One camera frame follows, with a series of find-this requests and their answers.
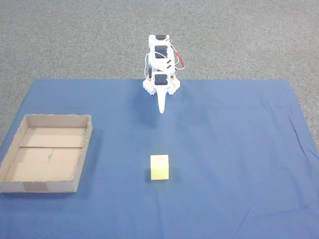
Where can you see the yellow foam block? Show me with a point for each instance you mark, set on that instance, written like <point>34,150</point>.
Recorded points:
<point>159,167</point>

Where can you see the shallow cardboard box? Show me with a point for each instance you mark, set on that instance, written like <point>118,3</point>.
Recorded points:
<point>47,154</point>

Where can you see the blue cloth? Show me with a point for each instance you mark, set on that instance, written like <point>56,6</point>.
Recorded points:
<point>199,161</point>

